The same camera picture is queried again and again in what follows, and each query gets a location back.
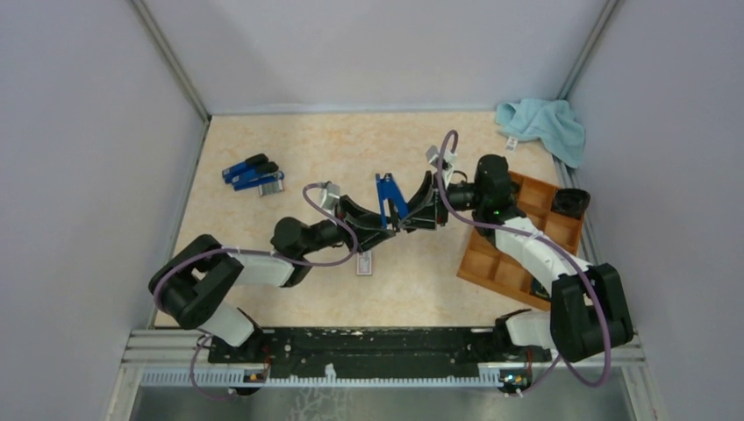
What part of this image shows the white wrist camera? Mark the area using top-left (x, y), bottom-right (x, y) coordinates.
top-left (426, 146), bottom-right (458, 187)
top-left (319, 182), bottom-right (340, 212)

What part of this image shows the light blue cloth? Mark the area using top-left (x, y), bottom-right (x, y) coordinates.
top-left (495, 98), bottom-right (586, 169)

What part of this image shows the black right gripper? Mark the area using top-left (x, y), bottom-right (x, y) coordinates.
top-left (397, 171), bottom-right (487, 231)

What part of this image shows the red white staple box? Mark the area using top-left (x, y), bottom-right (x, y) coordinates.
top-left (356, 250), bottom-right (373, 276)

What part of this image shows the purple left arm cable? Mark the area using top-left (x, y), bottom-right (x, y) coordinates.
top-left (149, 182), bottom-right (361, 402)

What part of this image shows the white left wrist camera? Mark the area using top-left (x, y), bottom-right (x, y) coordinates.
top-left (319, 182), bottom-right (340, 212)

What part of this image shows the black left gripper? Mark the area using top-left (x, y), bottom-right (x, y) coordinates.
top-left (299, 195), bottom-right (397, 256)

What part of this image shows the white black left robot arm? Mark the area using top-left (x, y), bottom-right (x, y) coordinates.
top-left (148, 196), bottom-right (401, 363)

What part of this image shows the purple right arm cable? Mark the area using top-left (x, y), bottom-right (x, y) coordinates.
top-left (435, 130), bottom-right (614, 389)

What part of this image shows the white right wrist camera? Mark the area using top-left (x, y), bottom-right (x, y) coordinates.
top-left (426, 146), bottom-right (458, 187)

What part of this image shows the black tape roll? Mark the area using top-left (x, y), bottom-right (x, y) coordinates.
top-left (551, 188), bottom-right (591, 220)

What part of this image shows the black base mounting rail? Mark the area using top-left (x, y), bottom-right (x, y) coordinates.
top-left (208, 327), bottom-right (552, 380)

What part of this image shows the blue black stapler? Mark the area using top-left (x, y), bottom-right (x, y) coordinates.
top-left (222, 153), bottom-right (268, 184)
top-left (230, 161), bottom-right (284, 191)

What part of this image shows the silver staple strip box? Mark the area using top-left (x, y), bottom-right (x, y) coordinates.
top-left (258, 180), bottom-right (284, 197)

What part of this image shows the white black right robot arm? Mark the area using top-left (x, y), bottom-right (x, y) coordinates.
top-left (401, 147), bottom-right (634, 363)

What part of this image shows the brown wooden compartment tray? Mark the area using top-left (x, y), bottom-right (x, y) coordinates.
top-left (457, 171), bottom-right (583, 310)

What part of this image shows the white cable duct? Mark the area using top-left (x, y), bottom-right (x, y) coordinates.
top-left (140, 368), bottom-right (527, 389)

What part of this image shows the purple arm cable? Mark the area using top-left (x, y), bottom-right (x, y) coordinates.
top-left (149, 182), bottom-right (361, 402)
top-left (435, 130), bottom-right (614, 389)

